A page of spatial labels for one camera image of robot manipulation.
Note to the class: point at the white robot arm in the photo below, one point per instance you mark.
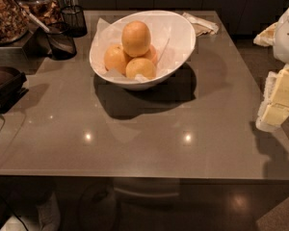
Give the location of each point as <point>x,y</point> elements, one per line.
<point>281,39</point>

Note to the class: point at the folded paper napkin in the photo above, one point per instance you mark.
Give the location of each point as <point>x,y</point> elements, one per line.
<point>202,26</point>

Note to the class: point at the orange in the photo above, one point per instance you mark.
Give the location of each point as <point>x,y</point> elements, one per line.
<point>141,66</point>
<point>116,58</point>
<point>151,54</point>
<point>135,38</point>

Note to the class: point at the large glass snack jar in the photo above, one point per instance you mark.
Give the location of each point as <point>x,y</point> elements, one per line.
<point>13,22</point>

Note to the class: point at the black mesh pen cup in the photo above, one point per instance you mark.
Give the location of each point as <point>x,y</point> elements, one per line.
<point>74,17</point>

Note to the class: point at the white paper bowl liner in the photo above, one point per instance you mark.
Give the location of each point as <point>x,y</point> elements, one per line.
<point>175,48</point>

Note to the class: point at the white ceramic bowl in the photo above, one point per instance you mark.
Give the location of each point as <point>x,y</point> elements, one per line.
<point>170,32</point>

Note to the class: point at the dark brown tray device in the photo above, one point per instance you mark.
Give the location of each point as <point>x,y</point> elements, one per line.
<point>11,87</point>

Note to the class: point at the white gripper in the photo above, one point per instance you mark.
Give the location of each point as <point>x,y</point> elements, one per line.
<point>287,38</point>

